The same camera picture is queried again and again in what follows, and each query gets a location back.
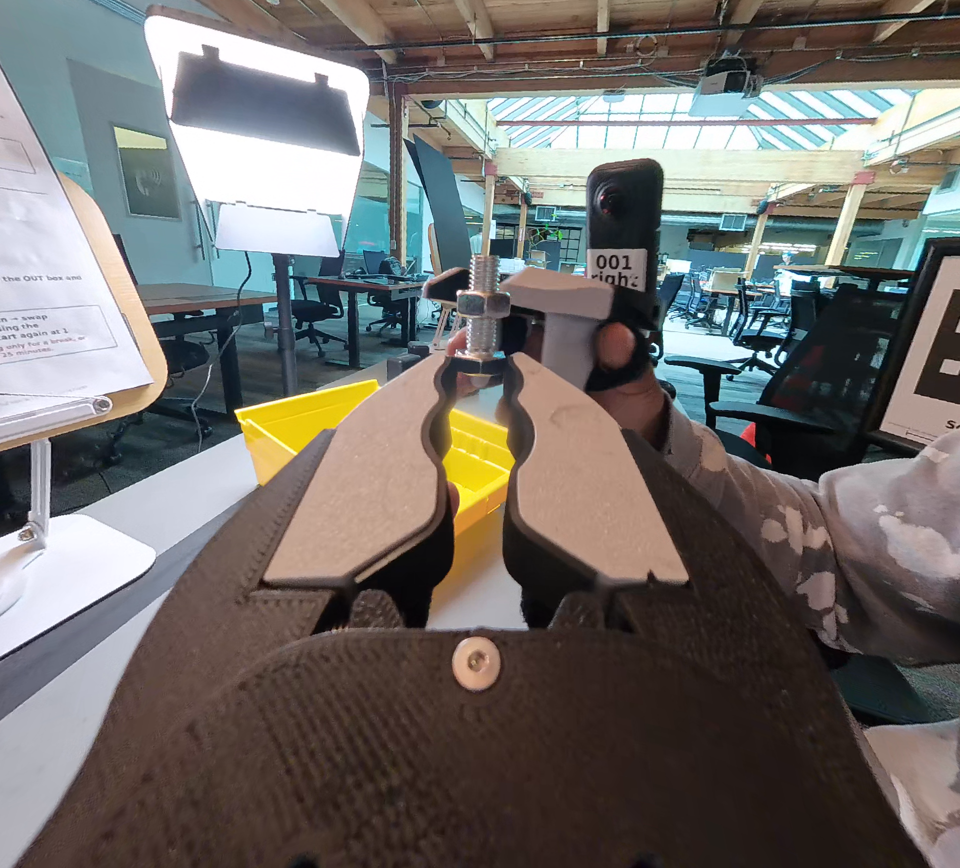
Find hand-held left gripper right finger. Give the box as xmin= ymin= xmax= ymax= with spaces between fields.
xmin=504 ymin=352 xmax=691 ymax=610

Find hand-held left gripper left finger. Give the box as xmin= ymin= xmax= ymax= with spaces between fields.
xmin=264 ymin=350 xmax=457 ymax=610

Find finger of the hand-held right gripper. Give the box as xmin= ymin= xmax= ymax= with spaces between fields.
xmin=501 ymin=266 xmax=618 ymax=391
xmin=422 ymin=268 xmax=474 ymax=307

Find steel hex bolt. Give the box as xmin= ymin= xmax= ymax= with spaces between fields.
xmin=448 ymin=256 xmax=511 ymax=389

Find yellow plastic bin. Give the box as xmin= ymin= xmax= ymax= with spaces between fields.
xmin=234 ymin=379 xmax=519 ymax=607

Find person's right forearm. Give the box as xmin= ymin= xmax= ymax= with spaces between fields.
xmin=660 ymin=403 xmax=960 ymax=667

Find person's right hand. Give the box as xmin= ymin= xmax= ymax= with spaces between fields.
xmin=446 ymin=320 xmax=669 ymax=449

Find brown office desk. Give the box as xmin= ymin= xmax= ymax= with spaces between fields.
xmin=307 ymin=274 xmax=425 ymax=370
xmin=138 ymin=283 xmax=279 ymax=419

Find ceiling projector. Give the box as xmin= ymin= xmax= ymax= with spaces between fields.
xmin=688 ymin=56 xmax=762 ymax=119

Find black office chair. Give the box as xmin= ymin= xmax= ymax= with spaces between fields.
xmin=105 ymin=339 xmax=215 ymax=464
xmin=708 ymin=286 xmax=901 ymax=479

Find black light panel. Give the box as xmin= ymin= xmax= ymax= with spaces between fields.
xmin=144 ymin=5 xmax=371 ymax=217

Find black and white marker board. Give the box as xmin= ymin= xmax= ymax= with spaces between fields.
xmin=862 ymin=238 xmax=960 ymax=453

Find printed instruction sheet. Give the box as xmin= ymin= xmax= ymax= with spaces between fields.
xmin=0 ymin=69 xmax=155 ymax=423

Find person's spattered grey sweatshirt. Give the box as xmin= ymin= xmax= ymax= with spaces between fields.
xmin=862 ymin=721 xmax=960 ymax=868

